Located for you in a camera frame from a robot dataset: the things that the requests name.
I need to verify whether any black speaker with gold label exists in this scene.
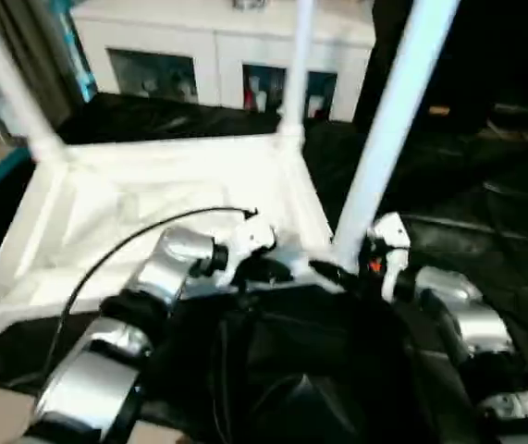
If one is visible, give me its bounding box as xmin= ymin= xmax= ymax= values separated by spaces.
xmin=353 ymin=0 xmax=528 ymax=135

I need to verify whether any white glass-door cabinet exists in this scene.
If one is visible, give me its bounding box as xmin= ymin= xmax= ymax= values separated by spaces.
xmin=68 ymin=0 xmax=378 ymax=124

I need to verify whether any light blue plastic rack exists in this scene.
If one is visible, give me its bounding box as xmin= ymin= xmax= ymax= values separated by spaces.
xmin=57 ymin=8 xmax=98 ymax=103

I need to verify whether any white plastic table leg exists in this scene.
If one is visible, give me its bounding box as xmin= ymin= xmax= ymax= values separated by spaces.
xmin=276 ymin=0 xmax=315 ymax=149
xmin=330 ymin=0 xmax=461 ymax=272
xmin=0 ymin=0 xmax=68 ymax=166

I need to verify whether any dark low bench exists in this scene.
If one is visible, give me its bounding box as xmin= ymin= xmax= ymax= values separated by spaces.
xmin=485 ymin=102 xmax=528 ymax=140

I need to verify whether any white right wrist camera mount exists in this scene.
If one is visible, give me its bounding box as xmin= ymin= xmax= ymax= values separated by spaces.
xmin=367 ymin=211 xmax=411 ymax=302

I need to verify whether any black mat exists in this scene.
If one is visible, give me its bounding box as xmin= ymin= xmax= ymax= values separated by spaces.
xmin=0 ymin=90 xmax=528 ymax=444

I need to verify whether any white plastic table top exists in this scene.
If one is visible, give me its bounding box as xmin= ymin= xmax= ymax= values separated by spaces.
xmin=0 ymin=131 xmax=352 ymax=341

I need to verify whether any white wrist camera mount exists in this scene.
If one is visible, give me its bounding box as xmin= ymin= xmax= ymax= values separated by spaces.
xmin=367 ymin=211 xmax=411 ymax=302
xmin=215 ymin=216 xmax=279 ymax=286

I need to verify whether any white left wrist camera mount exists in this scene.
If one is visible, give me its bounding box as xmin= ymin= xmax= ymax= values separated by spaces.
xmin=215 ymin=216 xmax=279 ymax=286

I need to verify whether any grey-brown curtain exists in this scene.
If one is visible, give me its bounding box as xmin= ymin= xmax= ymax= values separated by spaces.
xmin=0 ymin=0 xmax=84 ymax=135

